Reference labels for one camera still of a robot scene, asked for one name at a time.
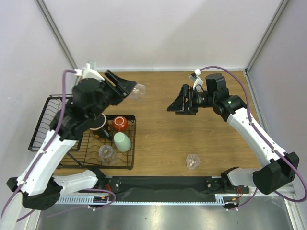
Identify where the clear faceted glass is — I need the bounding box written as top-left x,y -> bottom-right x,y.
98,145 -> 117,162

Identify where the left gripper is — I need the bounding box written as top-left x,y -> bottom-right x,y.
88,70 -> 136,121

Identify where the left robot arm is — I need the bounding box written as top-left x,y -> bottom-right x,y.
7,70 -> 137,210

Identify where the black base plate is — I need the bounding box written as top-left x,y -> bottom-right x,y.
94,176 -> 249,197

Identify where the black wire dish rack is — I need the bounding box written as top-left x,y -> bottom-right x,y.
28,94 -> 137,170

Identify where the white slotted cable duct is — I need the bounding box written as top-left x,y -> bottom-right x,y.
56,193 -> 241,207

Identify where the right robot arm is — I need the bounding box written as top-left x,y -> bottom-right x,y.
167,72 -> 299,195

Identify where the pale green cup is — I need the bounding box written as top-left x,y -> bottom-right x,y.
113,132 -> 132,152

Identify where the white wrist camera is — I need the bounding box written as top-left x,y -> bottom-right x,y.
189,69 -> 203,92
74,63 -> 105,81

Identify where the aluminium frame rail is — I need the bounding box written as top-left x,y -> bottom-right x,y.
34,0 -> 78,69

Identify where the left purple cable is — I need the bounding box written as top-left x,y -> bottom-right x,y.
0,69 -> 80,222

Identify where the small orange mug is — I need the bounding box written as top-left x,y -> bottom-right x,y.
112,116 -> 128,132

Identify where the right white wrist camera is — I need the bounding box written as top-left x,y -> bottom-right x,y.
189,69 -> 203,92

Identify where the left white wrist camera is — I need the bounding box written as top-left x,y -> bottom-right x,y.
74,63 -> 105,81

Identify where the black skull mug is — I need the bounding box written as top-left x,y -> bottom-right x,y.
90,114 -> 113,140

